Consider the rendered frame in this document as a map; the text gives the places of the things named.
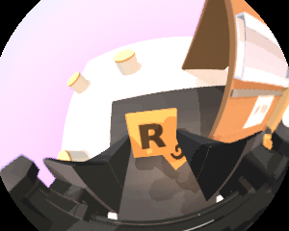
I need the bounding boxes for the white paper ticket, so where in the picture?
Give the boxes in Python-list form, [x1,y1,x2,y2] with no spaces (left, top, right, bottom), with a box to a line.
[244,95,274,130]

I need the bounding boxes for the white cylindrical container with orange lid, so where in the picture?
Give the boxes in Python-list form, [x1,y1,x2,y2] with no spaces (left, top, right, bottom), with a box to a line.
[67,72,90,93]
[57,150,90,162]
[114,49,140,76]

